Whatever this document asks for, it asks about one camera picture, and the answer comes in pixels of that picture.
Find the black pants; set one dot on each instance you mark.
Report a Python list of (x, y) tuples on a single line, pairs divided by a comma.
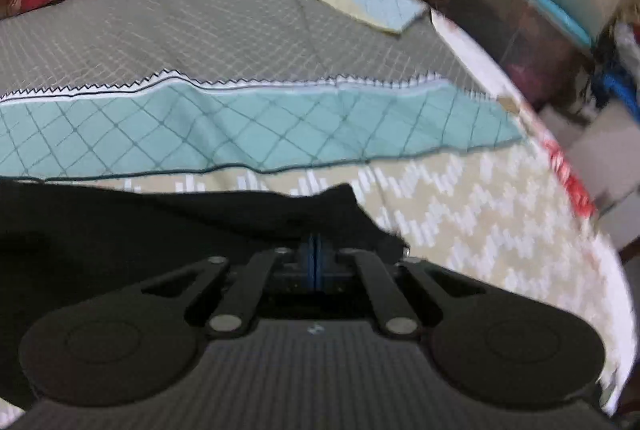
[(100, 235)]

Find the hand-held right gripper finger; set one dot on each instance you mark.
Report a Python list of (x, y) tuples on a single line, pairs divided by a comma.
[(309, 260), (321, 260)]

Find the clear storage box teal lid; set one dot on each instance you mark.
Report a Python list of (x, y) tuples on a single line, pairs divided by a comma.
[(500, 10)]

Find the pile of colourful clothes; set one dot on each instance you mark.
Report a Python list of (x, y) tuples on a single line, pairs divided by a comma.
[(620, 80)]

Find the patterned bed sheet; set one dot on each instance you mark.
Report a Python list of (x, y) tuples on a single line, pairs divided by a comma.
[(200, 35)]

